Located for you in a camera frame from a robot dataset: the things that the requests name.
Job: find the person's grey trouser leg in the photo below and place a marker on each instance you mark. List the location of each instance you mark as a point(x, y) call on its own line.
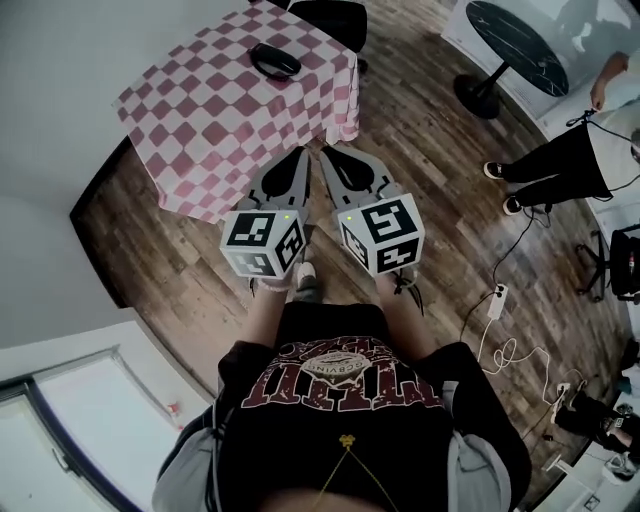
point(306, 295)

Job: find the small red object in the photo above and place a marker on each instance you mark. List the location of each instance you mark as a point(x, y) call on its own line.
point(173, 408)

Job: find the red white checkered tablecloth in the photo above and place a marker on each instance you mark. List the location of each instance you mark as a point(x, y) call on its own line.
point(225, 125)

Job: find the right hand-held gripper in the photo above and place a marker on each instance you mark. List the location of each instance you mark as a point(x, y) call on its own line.
point(385, 225)

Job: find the person's right forearm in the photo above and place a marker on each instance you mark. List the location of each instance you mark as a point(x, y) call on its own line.
point(405, 315)

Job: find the white power strip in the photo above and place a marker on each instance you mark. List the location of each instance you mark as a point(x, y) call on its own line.
point(497, 301)

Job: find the black swivel chair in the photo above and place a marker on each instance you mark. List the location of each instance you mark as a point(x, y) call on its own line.
point(625, 265)

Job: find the person's left forearm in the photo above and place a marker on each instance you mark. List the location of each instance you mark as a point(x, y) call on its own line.
point(270, 315)

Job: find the black equipment bag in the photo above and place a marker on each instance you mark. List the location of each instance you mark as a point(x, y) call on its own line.
point(590, 420)

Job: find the person's white shoe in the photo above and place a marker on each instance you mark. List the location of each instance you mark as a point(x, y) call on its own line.
point(306, 272)

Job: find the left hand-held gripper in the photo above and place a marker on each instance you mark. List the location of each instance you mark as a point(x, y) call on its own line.
point(250, 235)

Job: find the black office chair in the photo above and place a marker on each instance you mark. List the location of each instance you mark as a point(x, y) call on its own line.
point(330, 20)

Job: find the person's grey jacket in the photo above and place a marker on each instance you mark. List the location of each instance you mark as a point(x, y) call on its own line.
point(190, 460)

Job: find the round black marble table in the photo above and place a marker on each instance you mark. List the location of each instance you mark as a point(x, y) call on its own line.
point(520, 45)

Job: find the person's black printed t-shirt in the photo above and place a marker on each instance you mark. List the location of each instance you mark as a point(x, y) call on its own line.
point(350, 425)

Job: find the black window frame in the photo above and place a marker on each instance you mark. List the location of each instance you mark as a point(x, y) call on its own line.
point(47, 430)

